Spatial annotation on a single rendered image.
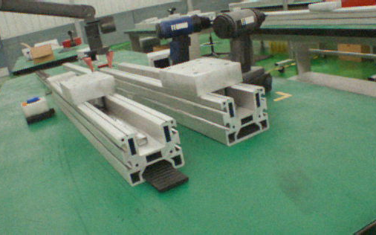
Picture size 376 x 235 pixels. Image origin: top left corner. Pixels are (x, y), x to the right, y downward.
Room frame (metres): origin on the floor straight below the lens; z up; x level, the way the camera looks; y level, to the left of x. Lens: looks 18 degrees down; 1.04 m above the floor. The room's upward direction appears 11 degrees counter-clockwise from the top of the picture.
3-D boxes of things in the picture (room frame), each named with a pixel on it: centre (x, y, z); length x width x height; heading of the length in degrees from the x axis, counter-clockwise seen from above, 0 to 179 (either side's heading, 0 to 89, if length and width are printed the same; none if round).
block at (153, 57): (1.33, 0.06, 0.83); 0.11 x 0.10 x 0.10; 94
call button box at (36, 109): (1.08, 0.47, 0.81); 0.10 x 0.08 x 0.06; 116
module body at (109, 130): (0.88, 0.24, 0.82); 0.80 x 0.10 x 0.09; 26
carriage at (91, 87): (0.88, 0.24, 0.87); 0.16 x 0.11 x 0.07; 26
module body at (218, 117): (0.96, 0.06, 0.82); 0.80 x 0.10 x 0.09; 26
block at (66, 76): (1.27, 0.44, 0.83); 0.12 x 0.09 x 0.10; 116
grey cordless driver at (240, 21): (0.88, -0.19, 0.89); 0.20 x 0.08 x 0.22; 131
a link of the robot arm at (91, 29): (1.48, 0.31, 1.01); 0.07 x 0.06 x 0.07; 110
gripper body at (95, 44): (1.48, 0.31, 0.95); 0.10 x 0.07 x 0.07; 116
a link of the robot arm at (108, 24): (1.50, 0.28, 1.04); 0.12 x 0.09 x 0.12; 110
